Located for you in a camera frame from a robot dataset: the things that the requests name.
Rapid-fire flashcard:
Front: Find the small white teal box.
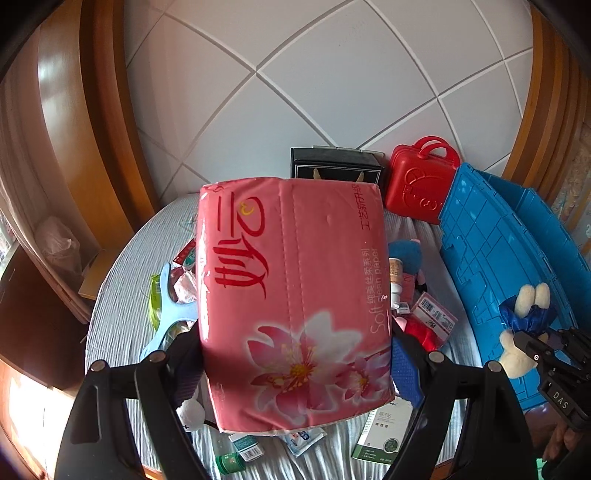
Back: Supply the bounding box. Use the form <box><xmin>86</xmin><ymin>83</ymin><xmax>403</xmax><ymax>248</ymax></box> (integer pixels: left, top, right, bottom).
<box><xmin>230</xmin><ymin>431</ymin><xmax>266</xmax><ymax>461</ymax></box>

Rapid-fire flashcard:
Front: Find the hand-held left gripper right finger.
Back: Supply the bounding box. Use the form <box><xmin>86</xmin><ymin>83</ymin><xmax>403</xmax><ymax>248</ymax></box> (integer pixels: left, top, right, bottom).
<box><xmin>388</xmin><ymin>330</ymin><xmax>541</xmax><ymax>480</ymax></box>

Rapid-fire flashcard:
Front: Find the red small suitcase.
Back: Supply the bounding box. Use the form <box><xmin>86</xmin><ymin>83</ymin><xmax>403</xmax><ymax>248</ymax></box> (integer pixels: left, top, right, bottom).
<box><xmin>384</xmin><ymin>135</ymin><xmax>461</xmax><ymax>225</ymax></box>

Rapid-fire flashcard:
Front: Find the small beige bottle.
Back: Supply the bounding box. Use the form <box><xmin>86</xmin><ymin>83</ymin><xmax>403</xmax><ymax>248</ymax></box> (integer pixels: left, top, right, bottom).
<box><xmin>389</xmin><ymin>257</ymin><xmax>408</xmax><ymax>311</ymax></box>

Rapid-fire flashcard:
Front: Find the lime green packet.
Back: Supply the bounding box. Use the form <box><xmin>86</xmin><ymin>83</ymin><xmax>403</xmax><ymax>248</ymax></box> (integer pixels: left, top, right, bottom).
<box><xmin>148</xmin><ymin>273</ymin><xmax>174</xmax><ymax>324</ymax></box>

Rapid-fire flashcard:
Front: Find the black gift box gold print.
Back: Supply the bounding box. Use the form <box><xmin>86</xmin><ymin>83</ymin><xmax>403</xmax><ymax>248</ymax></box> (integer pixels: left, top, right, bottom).
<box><xmin>290</xmin><ymin>147</ymin><xmax>385</xmax><ymax>195</ymax></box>

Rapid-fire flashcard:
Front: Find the red green packet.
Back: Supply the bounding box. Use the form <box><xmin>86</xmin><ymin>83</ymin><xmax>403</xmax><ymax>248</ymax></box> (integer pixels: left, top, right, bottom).
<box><xmin>174</xmin><ymin>240</ymin><xmax>199</xmax><ymax>268</ymax></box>

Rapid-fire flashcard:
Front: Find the white blue sachet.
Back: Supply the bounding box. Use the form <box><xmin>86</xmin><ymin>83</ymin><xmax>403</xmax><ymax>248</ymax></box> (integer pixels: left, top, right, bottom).
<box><xmin>281</xmin><ymin>427</ymin><xmax>328</xmax><ymax>457</ymax></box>

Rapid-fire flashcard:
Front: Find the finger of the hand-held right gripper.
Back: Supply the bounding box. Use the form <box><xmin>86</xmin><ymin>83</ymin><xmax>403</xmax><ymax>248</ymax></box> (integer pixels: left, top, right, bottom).
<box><xmin>547</xmin><ymin>325</ymin><xmax>591</xmax><ymax>370</ymax></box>
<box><xmin>512</xmin><ymin>330</ymin><xmax>552</xmax><ymax>367</ymax></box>

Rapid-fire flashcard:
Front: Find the white plush toy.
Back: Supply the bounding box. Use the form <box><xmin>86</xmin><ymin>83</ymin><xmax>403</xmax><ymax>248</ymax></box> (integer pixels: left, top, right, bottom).
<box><xmin>178</xmin><ymin>397</ymin><xmax>206</xmax><ymax>432</ymax></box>

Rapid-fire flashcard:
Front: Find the large pink tissue pack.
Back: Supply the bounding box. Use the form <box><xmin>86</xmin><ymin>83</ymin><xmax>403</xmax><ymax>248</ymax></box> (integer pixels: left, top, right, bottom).
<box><xmin>196</xmin><ymin>176</ymin><xmax>397</xmax><ymax>437</ymax></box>

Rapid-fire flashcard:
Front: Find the curved wooden wall frame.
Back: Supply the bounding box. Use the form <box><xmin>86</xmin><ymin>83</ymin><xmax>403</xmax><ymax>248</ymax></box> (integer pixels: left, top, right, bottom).
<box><xmin>0</xmin><ymin>0</ymin><xmax>160</xmax><ymax>370</ymax></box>
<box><xmin>501</xmin><ymin>0</ymin><xmax>591</xmax><ymax>204</ymax></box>

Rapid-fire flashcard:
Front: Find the small green bottle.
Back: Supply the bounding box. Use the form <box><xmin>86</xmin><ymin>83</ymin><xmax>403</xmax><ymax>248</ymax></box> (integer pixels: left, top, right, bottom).
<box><xmin>216</xmin><ymin>451</ymin><xmax>247</xmax><ymax>474</ymax></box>

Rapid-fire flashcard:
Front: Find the light blue plastic hanger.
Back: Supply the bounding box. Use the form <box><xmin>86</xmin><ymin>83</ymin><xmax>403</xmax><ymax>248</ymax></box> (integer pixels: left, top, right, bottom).
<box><xmin>140</xmin><ymin>263</ymin><xmax>199</xmax><ymax>361</ymax></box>

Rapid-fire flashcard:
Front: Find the blue plastic crate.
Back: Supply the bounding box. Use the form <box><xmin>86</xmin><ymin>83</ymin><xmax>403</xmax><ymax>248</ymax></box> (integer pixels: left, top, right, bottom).
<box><xmin>438</xmin><ymin>162</ymin><xmax>591</xmax><ymax>409</ymax></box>

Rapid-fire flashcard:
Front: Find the white green medicine box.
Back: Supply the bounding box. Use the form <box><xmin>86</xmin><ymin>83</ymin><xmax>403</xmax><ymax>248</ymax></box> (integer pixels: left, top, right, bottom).
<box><xmin>352</xmin><ymin>401</ymin><xmax>417</xmax><ymax>463</ymax></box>

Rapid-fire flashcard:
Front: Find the blue round plush toy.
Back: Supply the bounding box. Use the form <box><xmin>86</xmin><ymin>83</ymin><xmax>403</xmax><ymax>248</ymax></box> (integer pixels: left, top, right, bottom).
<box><xmin>387</xmin><ymin>239</ymin><xmax>430</xmax><ymax>296</ymax></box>

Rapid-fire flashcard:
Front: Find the patterned rolled carpet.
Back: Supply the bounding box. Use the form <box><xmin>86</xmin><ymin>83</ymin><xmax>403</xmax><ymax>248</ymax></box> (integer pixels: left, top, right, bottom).
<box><xmin>551</xmin><ymin>134</ymin><xmax>591</xmax><ymax>241</ymax></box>

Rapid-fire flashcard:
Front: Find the person's right hand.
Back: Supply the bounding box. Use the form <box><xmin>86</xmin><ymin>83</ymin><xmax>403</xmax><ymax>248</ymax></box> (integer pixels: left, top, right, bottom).
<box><xmin>529</xmin><ymin>408</ymin><xmax>585</xmax><ymax>462</ymax></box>

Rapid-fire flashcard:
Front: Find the pink white barcode box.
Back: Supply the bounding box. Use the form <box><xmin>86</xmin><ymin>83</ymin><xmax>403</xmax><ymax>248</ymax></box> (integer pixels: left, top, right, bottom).
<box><xmin>412</xmin><ymin>293</ymin><xmax>458</xmax><ymax>344</ymax></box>

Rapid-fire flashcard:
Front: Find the pale pink packet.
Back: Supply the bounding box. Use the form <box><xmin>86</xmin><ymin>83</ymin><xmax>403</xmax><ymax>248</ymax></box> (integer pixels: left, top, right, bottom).
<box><xmin>175</xmin><ymin>270</ymin><xmax>199</xmax><ymax>305</ymax></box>

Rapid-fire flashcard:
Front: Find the clear plastic bag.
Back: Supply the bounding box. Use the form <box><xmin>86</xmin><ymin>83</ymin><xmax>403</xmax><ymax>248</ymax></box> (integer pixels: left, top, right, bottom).
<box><xmin>34</xmin><ymin>217</ymin><xmax>86</xmax><ymax>287</ymax></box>

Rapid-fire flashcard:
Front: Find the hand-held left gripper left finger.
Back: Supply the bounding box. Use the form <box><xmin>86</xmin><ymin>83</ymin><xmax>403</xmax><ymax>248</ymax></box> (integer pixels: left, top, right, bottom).
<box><xmin>54</xmin><ymin>329</ymin><xmax>211</xmax><ymax>480</ymax></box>

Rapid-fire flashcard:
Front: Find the pile of assorted small items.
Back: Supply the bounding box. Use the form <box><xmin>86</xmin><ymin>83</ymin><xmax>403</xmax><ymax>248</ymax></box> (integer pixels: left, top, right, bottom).
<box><xmin>83</xmin><ymin>191</ymin><xmax>504</xmax><ymax>472</ymax></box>

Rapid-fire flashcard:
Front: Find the brown cardboard piece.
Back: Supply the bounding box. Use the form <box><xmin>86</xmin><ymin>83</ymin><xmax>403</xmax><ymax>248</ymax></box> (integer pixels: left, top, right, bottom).
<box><xmin>78</xmin><ymin>249</ymin><xmax>121</xmax><ymax>301</ymax></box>

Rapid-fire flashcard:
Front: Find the dark wooden cabinet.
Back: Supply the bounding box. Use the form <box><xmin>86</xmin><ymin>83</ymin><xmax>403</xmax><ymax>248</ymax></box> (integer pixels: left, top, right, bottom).
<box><xmin>0</xmin><ymin>249</ymin><xmax>93</xmax><ymax>398</ymax></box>

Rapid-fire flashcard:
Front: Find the white bunny plush blue dress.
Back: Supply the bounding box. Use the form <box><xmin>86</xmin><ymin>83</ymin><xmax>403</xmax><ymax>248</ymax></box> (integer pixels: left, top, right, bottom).
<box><xmin>499</xmin><ymin>282</ymin><xmax>552</xmax><ymax>380</ymax></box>

